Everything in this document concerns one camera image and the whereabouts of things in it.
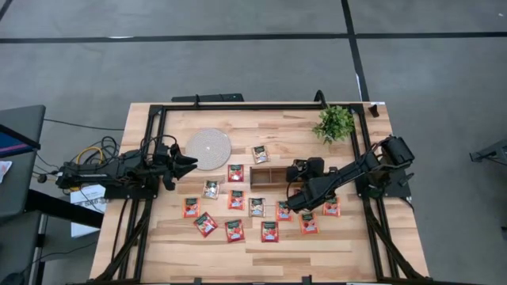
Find red strawberry tea sachet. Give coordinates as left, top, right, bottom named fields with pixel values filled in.
left=227, top=164, right=245, bottom=183
left=224, top=218, right=246, bottom=244
left=261, top=220, right=280, bottom=244
left=193, top=211, right=219, bottom=238

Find black metal table frame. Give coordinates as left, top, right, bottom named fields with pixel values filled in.
left=89, top=101, right=431, bottom=285

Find green potted plant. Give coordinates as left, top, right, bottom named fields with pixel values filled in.
left=311, top=104, right=356, bottom=146

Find snack packets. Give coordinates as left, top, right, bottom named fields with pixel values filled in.
left=248, top=197, right=267, bottom=219

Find long black power strip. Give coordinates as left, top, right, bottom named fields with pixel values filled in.
left=170, top=93, right=245, bottom=104

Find wooden compartment tea box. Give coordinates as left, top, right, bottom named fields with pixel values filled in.
left=249, top=165, right=302, bottom=190

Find thin black floor cable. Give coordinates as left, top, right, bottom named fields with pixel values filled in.
left=43, top=117, right=126, bottom=132

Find grey stand foot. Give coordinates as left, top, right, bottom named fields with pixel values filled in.
left=469, top=139, right=507, bottom=163

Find grey side desk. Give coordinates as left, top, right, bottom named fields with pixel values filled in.
left=0, top=104, right=47, bottom=218

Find beige tea sachet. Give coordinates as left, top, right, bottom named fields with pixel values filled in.
left=252, top=145, right=270, bottom=165
left=202, top=180, right=220, bottom=200

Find yellow cable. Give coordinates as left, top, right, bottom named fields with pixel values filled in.
left=75, top=146, right=105, bottom=165

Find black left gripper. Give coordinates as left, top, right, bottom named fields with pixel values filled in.
left=151, top=142, right=199, bottom=193

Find blue panel with black edge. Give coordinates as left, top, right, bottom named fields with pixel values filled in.
left=0, top=124, right=41, bottom=159

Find black cable bundle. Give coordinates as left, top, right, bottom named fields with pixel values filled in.
left=33, top=135, right=120, bottom=187

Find white printed box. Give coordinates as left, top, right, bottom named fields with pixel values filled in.
left=70, top=184, right=108, bottom=238

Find white paper sheet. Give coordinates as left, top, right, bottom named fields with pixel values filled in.
left=0, top=160, right=13, bottom=184

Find black desk beam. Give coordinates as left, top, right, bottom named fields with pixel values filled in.
left=25, top=188, right=105, bottom=230

